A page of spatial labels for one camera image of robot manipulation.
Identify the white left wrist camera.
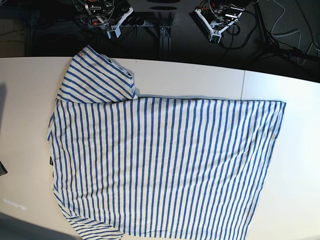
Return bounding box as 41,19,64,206
208,33,222,44

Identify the black power strip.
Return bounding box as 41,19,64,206
120,16,146,28

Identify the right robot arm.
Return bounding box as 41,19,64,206
72,0,134,38

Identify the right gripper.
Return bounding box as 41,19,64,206
101,7,134,33

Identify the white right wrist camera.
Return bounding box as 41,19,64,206
107,27,121,39

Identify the grey cable on floor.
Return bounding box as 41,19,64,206
269,0,320,61

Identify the blue white striped T-shirt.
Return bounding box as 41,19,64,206
47,46,286,240

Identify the black tripod stand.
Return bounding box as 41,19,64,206
253,0,320,66

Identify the aluminium frame post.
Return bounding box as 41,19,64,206
157,12,173,61

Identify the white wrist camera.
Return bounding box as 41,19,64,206
208,33,222,44
107,27,121,39

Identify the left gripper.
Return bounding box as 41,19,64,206
194,7,240,36

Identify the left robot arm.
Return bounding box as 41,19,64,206
193,0,249,43

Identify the dark object at table edge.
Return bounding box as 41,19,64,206
0,161,8,176

